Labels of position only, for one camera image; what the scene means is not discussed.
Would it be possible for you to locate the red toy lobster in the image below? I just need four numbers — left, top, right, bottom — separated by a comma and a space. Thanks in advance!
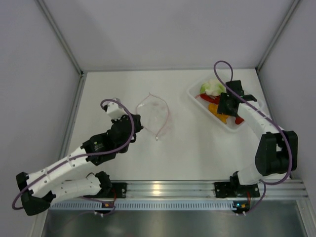
195, 93, 230, 124

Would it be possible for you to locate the orange toy food piece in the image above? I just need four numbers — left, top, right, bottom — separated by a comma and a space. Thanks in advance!
208, 103, 230, 124

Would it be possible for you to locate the white toy cauliflower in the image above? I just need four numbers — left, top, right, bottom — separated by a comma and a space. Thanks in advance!
199, 79, 226, 96

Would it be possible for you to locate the clear zip top bag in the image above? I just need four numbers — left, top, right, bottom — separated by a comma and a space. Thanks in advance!
135, 92, 171, 141

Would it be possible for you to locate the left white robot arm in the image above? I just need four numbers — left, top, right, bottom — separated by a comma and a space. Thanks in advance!
16, 114, 143, 216

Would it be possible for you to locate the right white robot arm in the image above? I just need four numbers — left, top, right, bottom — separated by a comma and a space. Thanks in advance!
217, 80, 298, 196

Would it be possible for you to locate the white perforated plastic basket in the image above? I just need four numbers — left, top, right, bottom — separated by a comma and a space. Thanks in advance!
186, 74, 265, 133

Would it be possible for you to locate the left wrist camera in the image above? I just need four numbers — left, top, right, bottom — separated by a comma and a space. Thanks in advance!
102, 101, 126, 120

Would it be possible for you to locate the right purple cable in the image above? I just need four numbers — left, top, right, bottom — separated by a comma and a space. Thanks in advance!
213, 60, 294, 185

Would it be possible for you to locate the purple cable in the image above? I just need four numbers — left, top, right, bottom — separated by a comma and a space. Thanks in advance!
213, 60, 294, 185
11, 98, 136, 210

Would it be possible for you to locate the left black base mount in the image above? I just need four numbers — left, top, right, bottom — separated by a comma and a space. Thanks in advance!
97, 182, 127, 198

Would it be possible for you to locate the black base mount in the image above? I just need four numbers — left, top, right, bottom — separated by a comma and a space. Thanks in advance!
97, 182, 127, 198
214, 182, 247, 198

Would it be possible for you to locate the white slotted cable duct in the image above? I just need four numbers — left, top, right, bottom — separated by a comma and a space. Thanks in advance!
49, 200, 247, 211

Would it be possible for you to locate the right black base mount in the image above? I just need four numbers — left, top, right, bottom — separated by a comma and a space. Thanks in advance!
214, 182, 247, 198

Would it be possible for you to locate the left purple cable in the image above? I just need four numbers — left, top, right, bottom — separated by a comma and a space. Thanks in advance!
11, 98, 136, 210

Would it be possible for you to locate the aluminium mounting rail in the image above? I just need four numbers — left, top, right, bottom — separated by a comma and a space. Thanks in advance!
112, 180, 308, 200

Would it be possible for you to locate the right aluminium corner post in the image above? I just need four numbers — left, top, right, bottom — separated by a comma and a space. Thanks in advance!
255, 0, 302, 73

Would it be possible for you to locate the aluminium corner post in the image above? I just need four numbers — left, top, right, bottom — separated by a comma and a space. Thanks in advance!
35, 0, 83, 76
255, 0, 302, 73

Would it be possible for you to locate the left aluminium corner post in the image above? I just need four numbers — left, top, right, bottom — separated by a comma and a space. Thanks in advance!
35, 0, 83, 76

